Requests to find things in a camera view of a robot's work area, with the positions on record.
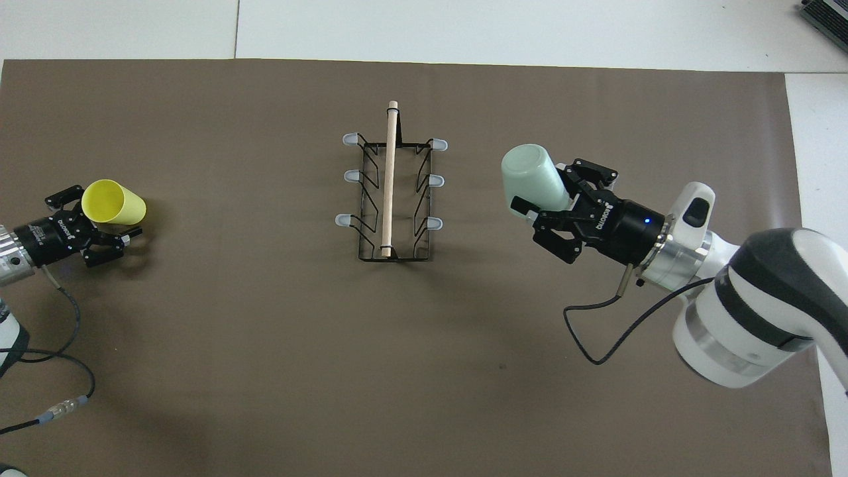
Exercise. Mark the dark grey ribbed device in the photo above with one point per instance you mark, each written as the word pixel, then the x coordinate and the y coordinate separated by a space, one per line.
pixel 828 13

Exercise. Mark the yellow plastic cup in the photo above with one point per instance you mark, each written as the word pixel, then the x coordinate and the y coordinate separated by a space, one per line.
pixel 112 202

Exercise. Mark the pale green plastic cup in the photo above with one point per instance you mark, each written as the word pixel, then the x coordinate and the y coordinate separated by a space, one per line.
pixel 533 175

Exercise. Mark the brown table mat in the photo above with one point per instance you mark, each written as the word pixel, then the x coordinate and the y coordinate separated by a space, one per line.
pixel 331 364

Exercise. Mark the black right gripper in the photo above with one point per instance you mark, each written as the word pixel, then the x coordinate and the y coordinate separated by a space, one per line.
pixel 619 228

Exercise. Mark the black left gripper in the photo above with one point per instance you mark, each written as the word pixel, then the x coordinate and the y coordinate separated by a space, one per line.
pixel 50 237

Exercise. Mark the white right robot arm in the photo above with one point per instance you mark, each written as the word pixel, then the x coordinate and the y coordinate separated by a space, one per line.
pixel 729 318

